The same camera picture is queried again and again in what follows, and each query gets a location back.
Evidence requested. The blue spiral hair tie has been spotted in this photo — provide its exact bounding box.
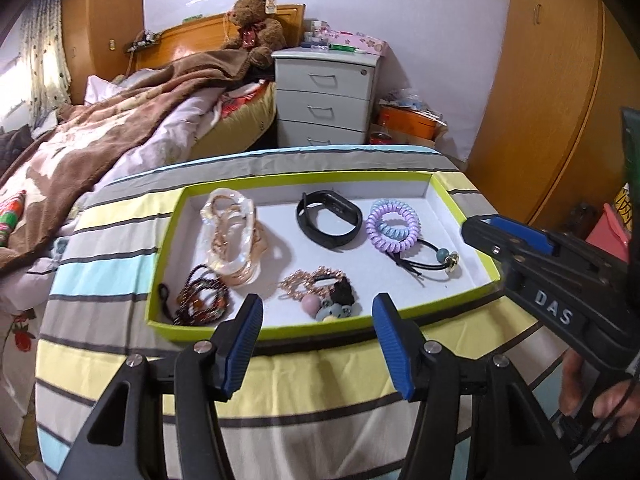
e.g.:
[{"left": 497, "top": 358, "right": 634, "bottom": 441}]
[{"left": 371, "top": 198, "right": 417, "bottom": 242}]

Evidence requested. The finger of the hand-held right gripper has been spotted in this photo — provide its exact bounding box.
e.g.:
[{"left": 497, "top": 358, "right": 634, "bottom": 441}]
[
  {"left": 486, "top": 215, "right": 561, "bottom": 261},
  {"left": 461, "top": 218, "right": 538, "bottom": 286}
]

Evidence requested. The pastel bead hair tie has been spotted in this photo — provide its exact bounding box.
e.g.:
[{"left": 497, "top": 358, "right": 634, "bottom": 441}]
[{"left": 300, "top": 290, "right": 360, "bottom": 324}]

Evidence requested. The olive yellow mattress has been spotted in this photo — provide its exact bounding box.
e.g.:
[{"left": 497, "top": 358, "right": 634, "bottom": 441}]
[{"left": 192, "top": 82, "right": 279, "bottom": 162}]

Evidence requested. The wooden headboard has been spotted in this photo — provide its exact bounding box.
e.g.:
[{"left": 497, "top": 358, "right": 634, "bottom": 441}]
[{"left": 134, "top": 3, "right": 307, "bottom": 74}]

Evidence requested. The green rimmed white tray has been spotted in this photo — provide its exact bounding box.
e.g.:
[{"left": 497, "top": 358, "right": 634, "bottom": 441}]
[{"left": 145, "top": 171, "right": 507, "bottom": 344}]

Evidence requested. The colourful floral blanket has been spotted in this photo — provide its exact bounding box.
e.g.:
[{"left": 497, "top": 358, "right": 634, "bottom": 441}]
[{"left": 0, "top": 189, "right": 30, "bottom": 250}]

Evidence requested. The pink floral box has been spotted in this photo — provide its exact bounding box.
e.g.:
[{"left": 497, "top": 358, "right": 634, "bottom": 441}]
[{"left": 326, "top": 29, "right": 391, "bottom": 58}]

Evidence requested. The glass jar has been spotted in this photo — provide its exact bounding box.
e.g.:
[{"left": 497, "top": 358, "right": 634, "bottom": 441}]
[{"left": 303, "top": 20, "right": 333, "bottom": 49}]

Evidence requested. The yellow printed bag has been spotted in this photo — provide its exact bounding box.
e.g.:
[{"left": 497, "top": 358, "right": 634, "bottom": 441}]
[{"left": 611, "top": 182, "right": 635, "bottom": 223}]

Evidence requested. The brown fleece blanket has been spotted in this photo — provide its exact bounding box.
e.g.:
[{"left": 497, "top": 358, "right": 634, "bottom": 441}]
[{"left": 0, "top": 49, "right": 252, "bottom": 277}]

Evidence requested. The white nightstand with drawers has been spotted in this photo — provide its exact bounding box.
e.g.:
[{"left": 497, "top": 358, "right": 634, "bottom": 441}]
[{"left": 272, "top": 47, "right": 385, "bottom": 151}]

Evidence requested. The red and white cloth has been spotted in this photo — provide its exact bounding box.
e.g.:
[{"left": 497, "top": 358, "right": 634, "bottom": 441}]
[{"left": 218, "top": 82, "right": 268, "bottom": 117}]

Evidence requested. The gold chain hair tie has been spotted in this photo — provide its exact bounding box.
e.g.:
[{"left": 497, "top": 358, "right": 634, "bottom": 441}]
[{"left": 278, "top": 266, "right": 357, "bottom": 305}]

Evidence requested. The white pillow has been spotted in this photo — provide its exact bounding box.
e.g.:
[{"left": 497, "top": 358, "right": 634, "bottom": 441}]
[{"left": 84, "top": 74, "right": 131, "bottom": 107}]

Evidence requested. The striped bed sheet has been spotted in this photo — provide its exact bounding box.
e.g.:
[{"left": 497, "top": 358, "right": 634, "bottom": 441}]
[{"left": 34, "top": 145, "right": 568, "bottom": 480}]

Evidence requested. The power strip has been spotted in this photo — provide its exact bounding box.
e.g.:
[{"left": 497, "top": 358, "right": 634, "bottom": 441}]
[{"left": 126, "top": 29, "right": 165, "bottom": 55}]

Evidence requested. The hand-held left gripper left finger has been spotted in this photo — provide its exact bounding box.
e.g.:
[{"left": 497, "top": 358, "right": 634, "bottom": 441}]
[{"left": 60, "top": 293, "right": 265, "bottom": 480}]

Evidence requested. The patterned curtain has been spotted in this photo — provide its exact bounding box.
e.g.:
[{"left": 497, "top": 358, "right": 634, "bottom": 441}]
[{"left": 18, "top": 0, "right": 73, "bottom": 129}]

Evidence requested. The person's right hand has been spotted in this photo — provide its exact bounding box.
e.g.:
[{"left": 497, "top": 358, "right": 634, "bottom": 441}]
[{"left": 558, "top": 348, "right": 640, "bottom": 442}]

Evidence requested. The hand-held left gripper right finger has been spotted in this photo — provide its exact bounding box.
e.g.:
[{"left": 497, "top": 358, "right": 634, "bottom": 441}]
[{"left": 372, "top": 292, "right": 577, "bottom": 480}]

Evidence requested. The purple spiral hair tie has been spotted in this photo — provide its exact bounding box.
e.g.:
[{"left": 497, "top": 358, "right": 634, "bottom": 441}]
[{"left": 365, "top": 203, "right": 421, "bottom": 257}]

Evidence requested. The black hair tie with bead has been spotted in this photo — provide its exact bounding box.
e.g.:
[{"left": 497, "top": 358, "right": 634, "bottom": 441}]
[{"left": 390, "top": 238, "right": 462, "bottom": 287}]

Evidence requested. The orange box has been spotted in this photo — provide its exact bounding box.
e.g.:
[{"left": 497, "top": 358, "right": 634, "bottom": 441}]
[{"left": 375, "top": 104, "right": 443, "bottom": 145}]

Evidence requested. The brown beaded bracelet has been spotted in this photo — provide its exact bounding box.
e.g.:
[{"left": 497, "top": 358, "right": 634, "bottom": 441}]
[{"left": 158, "top": 263, "right": 232, "bottom": 326}]

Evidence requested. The black smart band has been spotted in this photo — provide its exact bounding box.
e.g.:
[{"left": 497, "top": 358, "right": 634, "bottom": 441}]
[{"left": 295, "top": 190, "right": 362, "bottom": 251}]

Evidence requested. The brown teddy bear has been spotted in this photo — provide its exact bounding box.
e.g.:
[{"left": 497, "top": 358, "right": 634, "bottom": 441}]
[{"left": 219, "top": 0, "right": 288, "bottom": 70}]

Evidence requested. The large wooden wardrobe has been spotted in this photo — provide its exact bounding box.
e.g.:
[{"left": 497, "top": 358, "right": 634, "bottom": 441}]
[{"left": 466, "top": 0, "right": 640, "bottom": 246}]

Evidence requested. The wooden corner cabinet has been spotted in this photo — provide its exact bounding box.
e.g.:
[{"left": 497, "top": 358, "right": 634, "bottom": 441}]
[{"left": 59, "top": 0, "right": 147, "bottom": 107}]

